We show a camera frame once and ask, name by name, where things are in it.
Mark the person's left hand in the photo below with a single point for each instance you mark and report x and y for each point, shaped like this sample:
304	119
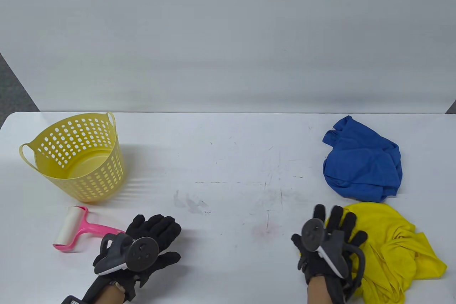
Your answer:
156	227

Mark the person's right hand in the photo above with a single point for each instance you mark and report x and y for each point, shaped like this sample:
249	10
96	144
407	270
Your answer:
342	218

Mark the pink lint roller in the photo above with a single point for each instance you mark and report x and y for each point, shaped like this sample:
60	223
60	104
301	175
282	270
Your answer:
71	225

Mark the blue t-shirt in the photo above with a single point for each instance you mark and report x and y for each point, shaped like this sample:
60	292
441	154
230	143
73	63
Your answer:
359	165

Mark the person's right forearm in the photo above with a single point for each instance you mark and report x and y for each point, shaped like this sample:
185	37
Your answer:
320	293

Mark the yellow perforated plastic basket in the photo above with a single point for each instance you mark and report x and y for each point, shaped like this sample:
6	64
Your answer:
103	179

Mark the yellow t-shirt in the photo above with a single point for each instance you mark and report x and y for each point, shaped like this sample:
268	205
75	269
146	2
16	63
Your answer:
392	247

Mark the person's left forearm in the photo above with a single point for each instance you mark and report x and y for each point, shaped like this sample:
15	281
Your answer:
112	295

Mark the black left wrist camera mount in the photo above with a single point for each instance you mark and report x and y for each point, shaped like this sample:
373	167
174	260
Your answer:
71	300

